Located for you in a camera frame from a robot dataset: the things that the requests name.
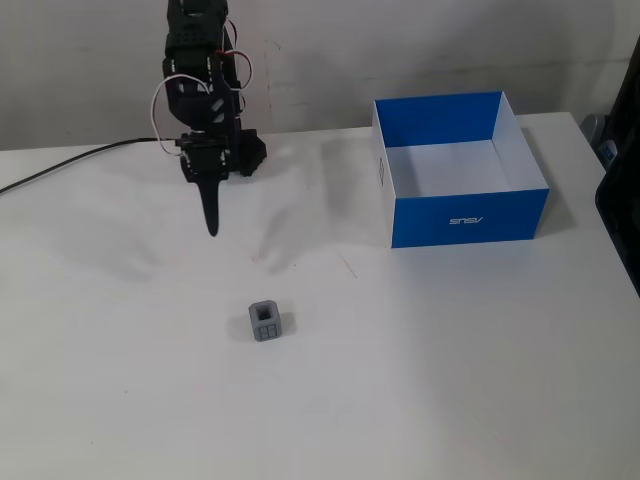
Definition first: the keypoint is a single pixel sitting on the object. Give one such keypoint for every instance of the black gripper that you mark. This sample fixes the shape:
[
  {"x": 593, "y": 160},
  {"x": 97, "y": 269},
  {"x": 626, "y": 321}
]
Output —
[{"x": 204, "y": 159}]

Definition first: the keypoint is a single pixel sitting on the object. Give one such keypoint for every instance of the gray block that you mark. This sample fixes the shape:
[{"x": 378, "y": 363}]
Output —
[{"x": 265, "y": 322}]

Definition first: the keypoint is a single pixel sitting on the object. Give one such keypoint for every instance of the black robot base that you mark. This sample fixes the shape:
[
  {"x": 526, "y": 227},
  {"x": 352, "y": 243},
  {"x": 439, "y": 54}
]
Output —
[{"x": 250, "y": 152}]

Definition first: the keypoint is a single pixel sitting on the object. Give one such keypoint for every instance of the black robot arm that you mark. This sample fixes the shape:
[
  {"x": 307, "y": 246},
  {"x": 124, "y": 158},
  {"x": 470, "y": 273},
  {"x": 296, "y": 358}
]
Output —
[{"x": 192, "y": 30}]

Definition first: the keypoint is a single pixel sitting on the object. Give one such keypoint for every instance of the blue and white cardboard box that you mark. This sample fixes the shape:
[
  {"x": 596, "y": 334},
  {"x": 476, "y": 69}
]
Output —
[{"x": 465, "y": 220}]

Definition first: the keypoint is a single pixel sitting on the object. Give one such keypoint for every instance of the gray blue plastic object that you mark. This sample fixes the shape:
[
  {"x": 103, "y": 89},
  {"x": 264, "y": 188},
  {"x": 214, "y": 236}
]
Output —
[{"x": 597, "y": 132}]

